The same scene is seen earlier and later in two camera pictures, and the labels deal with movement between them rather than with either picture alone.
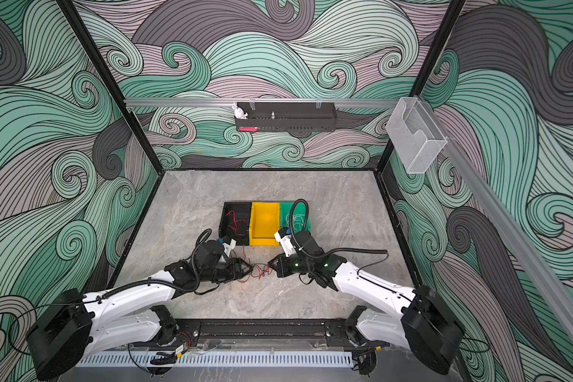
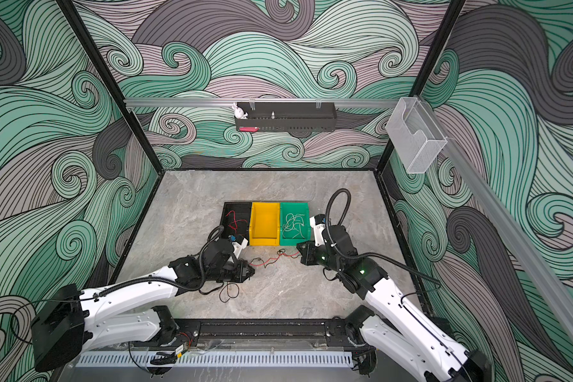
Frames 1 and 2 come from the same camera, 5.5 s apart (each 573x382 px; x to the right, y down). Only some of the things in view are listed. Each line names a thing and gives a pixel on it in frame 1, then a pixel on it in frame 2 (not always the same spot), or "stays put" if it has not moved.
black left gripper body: x=227 y=271 stays put
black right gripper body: x=292 y=265 -> x=322 y=255
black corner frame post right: x=425 y=72 stays put
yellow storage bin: x=264 y=223 stays put
